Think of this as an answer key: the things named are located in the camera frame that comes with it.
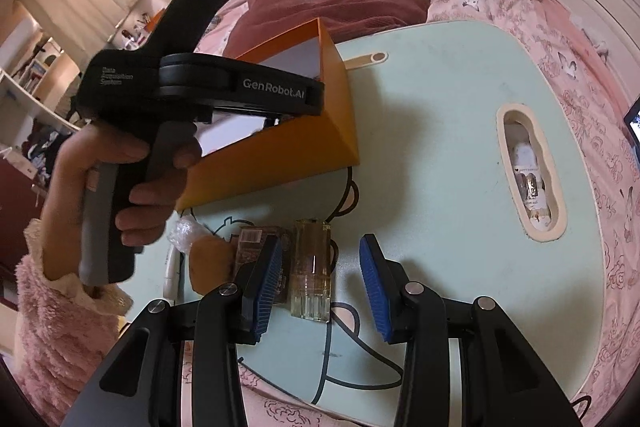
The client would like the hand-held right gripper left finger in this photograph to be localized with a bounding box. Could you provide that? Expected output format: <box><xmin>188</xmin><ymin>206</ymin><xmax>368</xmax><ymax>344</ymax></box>
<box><xmin>60</xmin><ymin>234</ymin><xmax>286</xmax><ymax>427</ymax></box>

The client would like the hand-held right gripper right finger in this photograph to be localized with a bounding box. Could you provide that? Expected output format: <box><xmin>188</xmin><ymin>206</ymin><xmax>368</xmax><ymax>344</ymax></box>
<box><xmin>359</xmin><ymin>233</ymin><xmax>583</xmax><ymax>427</ymax></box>

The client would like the brown card box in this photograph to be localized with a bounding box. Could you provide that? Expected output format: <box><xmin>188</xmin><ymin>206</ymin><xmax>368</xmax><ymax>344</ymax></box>
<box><xmin>234</xmin><ymin>227</ymin><xmax>293</xmax><ymax>305</ymax></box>

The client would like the clear perfume bottle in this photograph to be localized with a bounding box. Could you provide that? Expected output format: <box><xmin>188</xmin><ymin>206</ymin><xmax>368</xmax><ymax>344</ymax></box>
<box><xmin>289</xmin><ymin>218</ymin><xmax>333</xmax><ymax>323</ymax></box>

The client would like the brown plush toy keychain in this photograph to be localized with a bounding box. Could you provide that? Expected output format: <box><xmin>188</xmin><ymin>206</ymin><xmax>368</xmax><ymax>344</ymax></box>
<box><xmin>189</xmin><ymin>234</ymin><xmax>241</xmax><ymax>298</ymax></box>

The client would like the clear plastic wrap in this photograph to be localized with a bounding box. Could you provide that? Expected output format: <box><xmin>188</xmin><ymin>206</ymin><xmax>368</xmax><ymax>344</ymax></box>
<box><xmin>167</xmin><ymin>216</ymin><xmax>203</xmax><ymax>255</ymax></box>

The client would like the orange cardboard box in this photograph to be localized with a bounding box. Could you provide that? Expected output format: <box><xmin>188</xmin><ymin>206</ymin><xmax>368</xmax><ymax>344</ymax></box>
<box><xmin>175</xmin><ymin>18</ymin><xmax>361</xmax><ymax>212</ymax></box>

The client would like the person's left forearm pink sleeve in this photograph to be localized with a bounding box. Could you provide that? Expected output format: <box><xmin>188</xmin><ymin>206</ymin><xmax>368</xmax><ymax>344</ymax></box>
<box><xmin>12</xmin><ymin>217</ymin><xmax>136</xmax><ymax>427</ymax></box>

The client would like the person's left hand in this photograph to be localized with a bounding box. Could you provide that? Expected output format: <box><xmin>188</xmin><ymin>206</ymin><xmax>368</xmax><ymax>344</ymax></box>
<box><xmin>40</xmin><ymin>122</ymin><xmax>203</xmax><ymax>253</ymax></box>

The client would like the maroon blanket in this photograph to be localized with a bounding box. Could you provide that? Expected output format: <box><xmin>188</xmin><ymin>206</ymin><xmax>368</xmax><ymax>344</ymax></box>
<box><xmin>234</xmin><ymin>0</ymin><xmax>431</xmax><ymax>58</ymax></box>

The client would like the white shelf unit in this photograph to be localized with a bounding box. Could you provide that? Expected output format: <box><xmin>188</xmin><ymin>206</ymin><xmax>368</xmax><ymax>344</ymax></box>
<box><xmin>0</xmin><ymin>2</ymin><xmax>86</xmax><ymax>142</ymax></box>

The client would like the white bottle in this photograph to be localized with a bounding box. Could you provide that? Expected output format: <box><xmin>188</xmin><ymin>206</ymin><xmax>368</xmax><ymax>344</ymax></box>
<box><xmin>510</xmin><ymin>142</ymin><xmax>551</xmax><ymax>228</ymax></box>

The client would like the smartphone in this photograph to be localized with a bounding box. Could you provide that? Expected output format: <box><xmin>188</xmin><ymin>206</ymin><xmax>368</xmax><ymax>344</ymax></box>
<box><xmin>622</xmin><ymin>94</ymin><xmax>640</xmax><ymax>158</ymax></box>

